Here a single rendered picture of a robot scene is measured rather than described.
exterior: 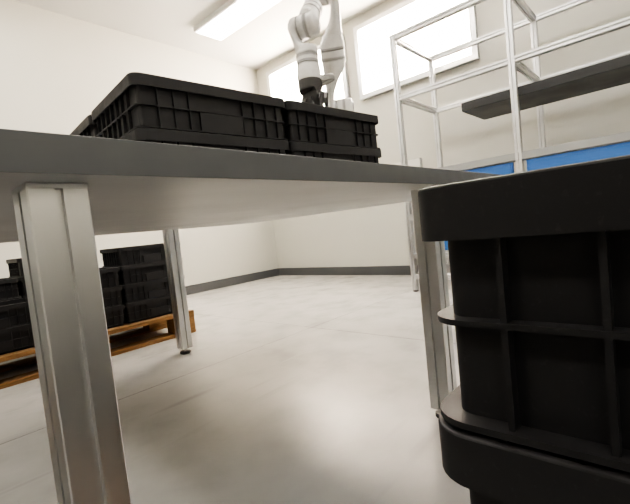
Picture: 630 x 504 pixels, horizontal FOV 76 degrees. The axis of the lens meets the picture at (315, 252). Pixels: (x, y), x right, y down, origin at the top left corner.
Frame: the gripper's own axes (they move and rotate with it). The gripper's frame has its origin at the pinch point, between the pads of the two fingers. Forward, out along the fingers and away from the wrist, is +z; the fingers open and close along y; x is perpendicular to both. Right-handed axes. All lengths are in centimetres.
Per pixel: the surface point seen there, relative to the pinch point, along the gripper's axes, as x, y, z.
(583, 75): 195, 17, -41
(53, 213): -79, 48, 29
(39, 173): -80, 53, 25
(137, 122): -58, 13, 7
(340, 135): 0.7, 10.7, 5.5
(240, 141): -35.2, 13.6, 10.2
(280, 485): -39, 20, 91
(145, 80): -56, 15, 0
